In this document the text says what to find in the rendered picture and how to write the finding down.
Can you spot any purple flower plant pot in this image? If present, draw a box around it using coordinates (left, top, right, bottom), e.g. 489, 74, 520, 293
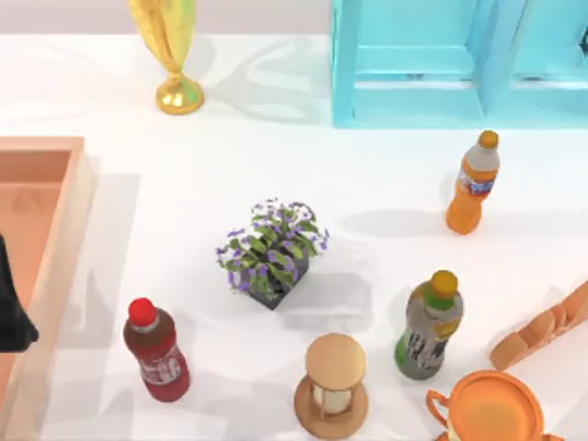
215, 197, 331, 311

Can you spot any wooden hourglass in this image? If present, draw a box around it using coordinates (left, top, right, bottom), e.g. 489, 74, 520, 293
293, 333, 370, 437

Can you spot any light blue rack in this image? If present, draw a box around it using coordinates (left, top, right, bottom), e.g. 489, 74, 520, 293
330, 0, 588, 130

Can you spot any green and grey bottle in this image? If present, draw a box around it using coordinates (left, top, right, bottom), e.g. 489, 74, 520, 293
393, 270, 466, 381

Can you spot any orange soda bottle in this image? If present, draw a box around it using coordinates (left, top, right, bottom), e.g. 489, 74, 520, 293
445, 130, 501, 236

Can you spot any red cap cola bottle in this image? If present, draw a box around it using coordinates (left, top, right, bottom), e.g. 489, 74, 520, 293
122, 297, 191, 403

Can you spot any gold trophy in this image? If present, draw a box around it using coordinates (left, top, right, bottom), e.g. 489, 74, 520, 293
126, 0, 206, 116

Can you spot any salmon shallow box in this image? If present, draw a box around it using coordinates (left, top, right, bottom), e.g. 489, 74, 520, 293
0, 136, 96, 441

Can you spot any orange slotted rack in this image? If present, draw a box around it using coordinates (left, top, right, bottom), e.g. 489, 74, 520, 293
489, 279, 588, 371

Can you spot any orange trophy cup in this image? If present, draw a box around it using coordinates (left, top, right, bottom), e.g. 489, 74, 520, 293
425, 369, 567, 441

